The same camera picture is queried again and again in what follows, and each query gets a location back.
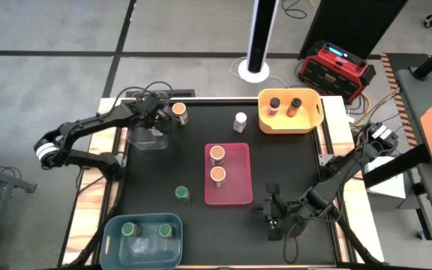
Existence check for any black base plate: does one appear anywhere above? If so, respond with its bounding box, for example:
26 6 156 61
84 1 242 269
124 88 197 99

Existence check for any grey desk frame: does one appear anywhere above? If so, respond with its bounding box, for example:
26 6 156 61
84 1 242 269
0 149 38 270

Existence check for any black frame strut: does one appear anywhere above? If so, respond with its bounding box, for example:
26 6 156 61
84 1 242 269
324 209 380 268
71 220 110 268

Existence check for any black aluminium table frame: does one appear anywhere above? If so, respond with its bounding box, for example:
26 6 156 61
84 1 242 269
116 96 348 268

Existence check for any clear plastic bag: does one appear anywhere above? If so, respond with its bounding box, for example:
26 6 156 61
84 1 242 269
125 234 182 260

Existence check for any yellow plastic bin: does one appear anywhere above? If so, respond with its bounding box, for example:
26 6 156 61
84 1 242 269
257 88 325 135

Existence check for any pink plastic bin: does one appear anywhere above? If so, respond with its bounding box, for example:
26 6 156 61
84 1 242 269
204 142 254 206

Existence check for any oregano jar green lid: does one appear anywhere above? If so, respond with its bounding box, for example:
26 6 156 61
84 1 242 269
120 221 142 238
174 184 192 205
158 223 176 239

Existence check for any white box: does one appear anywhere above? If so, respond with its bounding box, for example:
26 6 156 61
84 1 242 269
364 155 407 200

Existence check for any black room divider panel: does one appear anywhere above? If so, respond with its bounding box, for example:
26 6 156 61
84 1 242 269
299 0 410 60

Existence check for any red portable power station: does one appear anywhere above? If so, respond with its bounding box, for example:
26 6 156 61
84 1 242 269
298 40 377 105

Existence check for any clear plastic bin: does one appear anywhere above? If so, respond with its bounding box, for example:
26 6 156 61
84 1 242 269
127 91 171 152

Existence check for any hazard striped floor strip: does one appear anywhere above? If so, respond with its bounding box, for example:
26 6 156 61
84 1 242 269
379 53 420 148

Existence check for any furikake jar tan lid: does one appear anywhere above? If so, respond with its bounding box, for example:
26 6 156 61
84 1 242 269
209 165 227 188
208 145 227 167
171 101 189 127

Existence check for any metal corner bracket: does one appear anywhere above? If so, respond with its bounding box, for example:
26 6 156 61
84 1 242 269
317 152 333 167

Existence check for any grey side table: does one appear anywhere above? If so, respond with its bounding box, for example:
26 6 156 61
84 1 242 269
394 66 432 258

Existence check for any black floor cable loop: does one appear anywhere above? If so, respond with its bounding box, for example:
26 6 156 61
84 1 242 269
281 0 309 20

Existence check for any orange spice jar black lid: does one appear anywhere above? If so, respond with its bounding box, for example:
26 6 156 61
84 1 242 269
285 97 303 119
266 97 281 119

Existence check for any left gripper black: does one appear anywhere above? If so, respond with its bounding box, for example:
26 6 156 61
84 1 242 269
136 95 175 136

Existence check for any blue plastic bin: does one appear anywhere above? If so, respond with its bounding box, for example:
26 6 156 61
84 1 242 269
99 212 184 269

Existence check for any bagel seasoning jar white lid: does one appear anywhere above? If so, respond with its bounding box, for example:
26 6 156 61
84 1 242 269
232 111 248 134

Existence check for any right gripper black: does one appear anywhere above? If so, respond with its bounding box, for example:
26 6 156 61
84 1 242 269
252 181 303 242

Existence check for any black tower pole white base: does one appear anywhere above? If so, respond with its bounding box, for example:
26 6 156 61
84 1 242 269
237 0 281 84

